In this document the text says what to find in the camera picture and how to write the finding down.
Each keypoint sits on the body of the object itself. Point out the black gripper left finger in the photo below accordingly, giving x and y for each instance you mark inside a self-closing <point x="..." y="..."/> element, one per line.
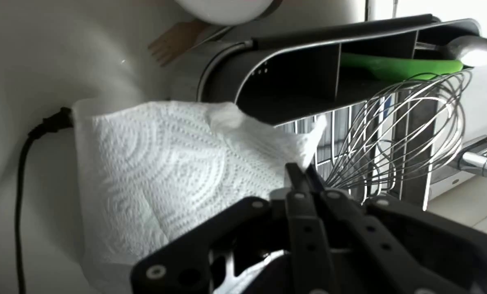
<point x="303" y="245"/>

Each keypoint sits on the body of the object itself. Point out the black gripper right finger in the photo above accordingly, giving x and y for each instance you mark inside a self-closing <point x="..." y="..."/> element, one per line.
<point x="417" y="238"/>

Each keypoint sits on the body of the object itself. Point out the white embossed paper towel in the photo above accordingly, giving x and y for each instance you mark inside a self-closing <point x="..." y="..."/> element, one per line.
<point x="162" y="168"/>

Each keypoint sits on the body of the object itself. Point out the black dish rack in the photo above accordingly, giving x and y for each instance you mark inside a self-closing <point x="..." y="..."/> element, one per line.
<point x="293" y="81"/>

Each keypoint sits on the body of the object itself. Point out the green plastic utensil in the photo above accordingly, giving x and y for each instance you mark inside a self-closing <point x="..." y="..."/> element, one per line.
<point x="396" y="65"/>

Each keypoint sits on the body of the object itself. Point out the grey spoon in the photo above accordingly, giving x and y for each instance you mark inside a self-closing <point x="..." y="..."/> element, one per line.
<point x="475" y="49"/>

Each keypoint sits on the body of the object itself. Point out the wooden fork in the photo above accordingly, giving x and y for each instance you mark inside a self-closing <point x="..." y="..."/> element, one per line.
<point x="172" y="42"/>

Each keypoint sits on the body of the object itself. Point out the white bowl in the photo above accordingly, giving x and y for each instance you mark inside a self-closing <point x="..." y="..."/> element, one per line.
<point x="228" y="9"/>

